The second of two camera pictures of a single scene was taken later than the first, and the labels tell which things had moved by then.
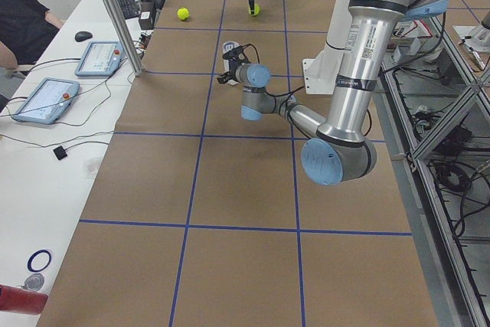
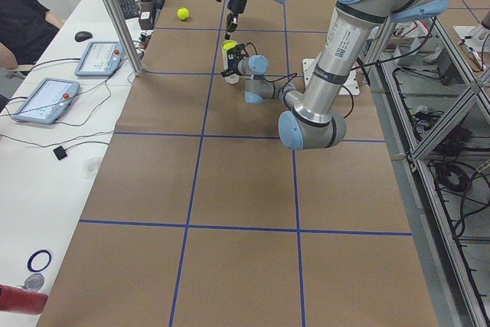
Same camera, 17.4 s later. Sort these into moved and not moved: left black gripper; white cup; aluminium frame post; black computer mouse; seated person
Moved: left black gripper
Not moved: white cup; seated person; aluminium frame post; black computer mouse
